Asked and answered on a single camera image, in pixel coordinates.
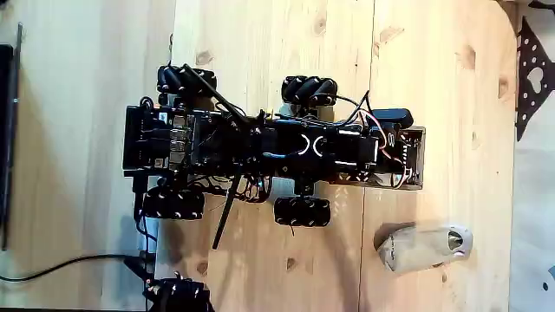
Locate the black antenna rod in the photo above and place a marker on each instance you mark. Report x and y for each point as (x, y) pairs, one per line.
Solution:
(217, 96)
(226, 212)

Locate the black perforated metal basket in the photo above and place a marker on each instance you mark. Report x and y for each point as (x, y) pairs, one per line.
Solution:
(414, 151)

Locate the flat beige printed sock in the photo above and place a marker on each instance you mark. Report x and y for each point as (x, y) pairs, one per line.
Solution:
(416, 249)

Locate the black perforated heart panel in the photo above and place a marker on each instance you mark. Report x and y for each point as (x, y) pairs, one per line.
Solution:
(526, 65)

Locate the black mecanum wheel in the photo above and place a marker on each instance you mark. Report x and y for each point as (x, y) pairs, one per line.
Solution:
(173, 203)
(186, 80)
(308, 90)
(302, 212)

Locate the dark flat screen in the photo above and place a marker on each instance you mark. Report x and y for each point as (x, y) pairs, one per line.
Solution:
(5, 130)

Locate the black oval camera box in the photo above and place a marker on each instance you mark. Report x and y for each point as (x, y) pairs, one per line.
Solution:
(393, 117)

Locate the black leader arm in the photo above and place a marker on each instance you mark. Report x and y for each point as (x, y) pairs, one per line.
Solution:
(182, 297)

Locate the black mobile base chassis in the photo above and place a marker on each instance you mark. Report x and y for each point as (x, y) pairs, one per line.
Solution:
(173, 143)

